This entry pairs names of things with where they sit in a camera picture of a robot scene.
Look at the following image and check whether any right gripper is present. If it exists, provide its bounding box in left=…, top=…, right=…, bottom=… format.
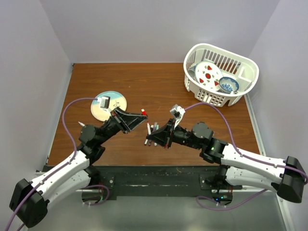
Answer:
left=146, top=118, right=202, bottom=150

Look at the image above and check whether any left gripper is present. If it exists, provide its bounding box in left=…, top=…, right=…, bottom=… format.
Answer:
left=97, top=107, right=147, bottom=145

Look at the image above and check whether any red-tipped white marker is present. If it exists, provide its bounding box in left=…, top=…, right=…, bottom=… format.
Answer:
left=147, top=122, right=152, bottom=135

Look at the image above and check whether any red pen cap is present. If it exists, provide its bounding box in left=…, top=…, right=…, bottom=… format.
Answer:
left=141, top=109, right=147, bottom=116

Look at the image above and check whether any purple pen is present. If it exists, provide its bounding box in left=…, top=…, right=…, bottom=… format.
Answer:
left=148, top=122, right=157, bottom=146

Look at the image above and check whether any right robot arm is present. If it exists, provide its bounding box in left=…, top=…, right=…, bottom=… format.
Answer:
left=146, top=119, right=306, bottom=203

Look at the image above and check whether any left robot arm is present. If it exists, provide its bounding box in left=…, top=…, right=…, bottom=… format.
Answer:
left=9, top=107, right=148, bottom=228

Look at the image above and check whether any round pastel plate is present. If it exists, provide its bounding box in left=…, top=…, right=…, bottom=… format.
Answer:
left=90, top=91, right=127, bottom=122

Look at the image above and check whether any strawberry pattern plate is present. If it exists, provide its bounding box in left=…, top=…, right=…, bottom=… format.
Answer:
left=194, top=61, right=223, bottom=91

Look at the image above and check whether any white plastic dish basket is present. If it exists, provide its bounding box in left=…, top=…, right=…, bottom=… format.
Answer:
left=183, top=43, right=259, bottom=107

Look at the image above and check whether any blue and white bowl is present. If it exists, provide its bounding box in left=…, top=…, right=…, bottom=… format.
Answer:
left=218, top=77, right=239, bottom=94

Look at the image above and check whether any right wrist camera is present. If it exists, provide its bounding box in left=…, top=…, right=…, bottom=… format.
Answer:
left=170, top=104, right=185, bottom=128

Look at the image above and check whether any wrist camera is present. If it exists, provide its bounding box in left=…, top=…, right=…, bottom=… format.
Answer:
left=170, top=104, right=185, bottom=128
left=97, top=96, right=111, bottom=112

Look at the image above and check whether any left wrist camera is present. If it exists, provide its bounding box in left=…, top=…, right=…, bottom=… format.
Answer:
left=97, top=96, right=111, bottom=112

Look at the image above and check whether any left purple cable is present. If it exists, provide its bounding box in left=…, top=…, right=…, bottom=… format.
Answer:
left=4, top=97, right=111, bottom=231

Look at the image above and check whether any purple cable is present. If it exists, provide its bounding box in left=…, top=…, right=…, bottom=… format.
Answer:
left=184, top=102, right=308, bottom=211
left=4, top=97, right=111, bottom=231

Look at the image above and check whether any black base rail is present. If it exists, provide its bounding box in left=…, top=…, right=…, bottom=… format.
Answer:
left=71, top=165, right=234, bottom=202

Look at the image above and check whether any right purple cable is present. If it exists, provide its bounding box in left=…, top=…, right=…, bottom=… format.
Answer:
left=184, top=102, right=308, bottom=211

